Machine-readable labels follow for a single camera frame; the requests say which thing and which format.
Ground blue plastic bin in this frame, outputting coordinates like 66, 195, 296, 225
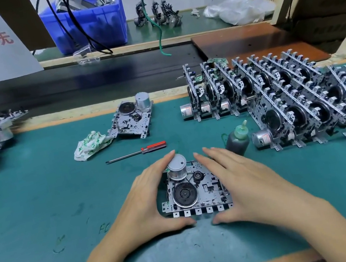
36, 0, 131, 59

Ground black conveyor belt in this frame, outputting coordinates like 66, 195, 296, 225
0, 41, 213, 123

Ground clear plastic piece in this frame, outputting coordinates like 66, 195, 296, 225
72, 44, 101, 67

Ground person's right hand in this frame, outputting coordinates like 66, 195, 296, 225
192, 128, 335, 242

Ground brown wooden board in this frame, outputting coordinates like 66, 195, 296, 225
190, 13, 332, 83

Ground person's right forearm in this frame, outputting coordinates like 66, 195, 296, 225
289, 191, 346, 262

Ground black cable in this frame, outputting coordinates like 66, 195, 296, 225
59, 0, 114, 62
44, 0, 80, 54

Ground green table mat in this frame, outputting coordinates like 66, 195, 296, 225
0, 63, 346, 262

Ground red handled screwdriver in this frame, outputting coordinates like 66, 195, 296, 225
103, 141, 169, 165

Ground brown cardboard panel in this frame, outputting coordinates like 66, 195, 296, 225
0, 0, 57, 57

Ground white and green cloth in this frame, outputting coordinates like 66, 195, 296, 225
70, 128, 117, 163

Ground white plastic bag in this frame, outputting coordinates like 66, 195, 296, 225
201, 0, 278, 32

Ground green oil bottle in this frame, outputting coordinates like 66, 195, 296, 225
221, 119, 253, 159

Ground green cable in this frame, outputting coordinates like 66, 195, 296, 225
141, 0, 173, 59

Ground person's left hand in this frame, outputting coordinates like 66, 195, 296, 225
94, 149, 201, 261

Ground row of cassette mechanisms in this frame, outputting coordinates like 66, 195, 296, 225
173, 37, 346, 167

